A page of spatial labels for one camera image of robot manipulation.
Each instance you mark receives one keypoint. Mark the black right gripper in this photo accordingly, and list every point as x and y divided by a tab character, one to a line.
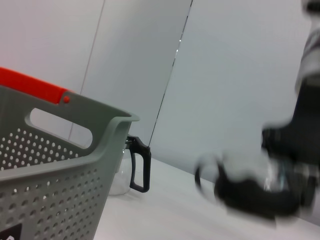
300	130

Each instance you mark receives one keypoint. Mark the glass teacup with black holder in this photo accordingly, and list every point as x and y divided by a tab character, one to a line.
250	197

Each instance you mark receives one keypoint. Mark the grey perforated storage bin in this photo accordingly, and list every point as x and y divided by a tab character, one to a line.
62	187

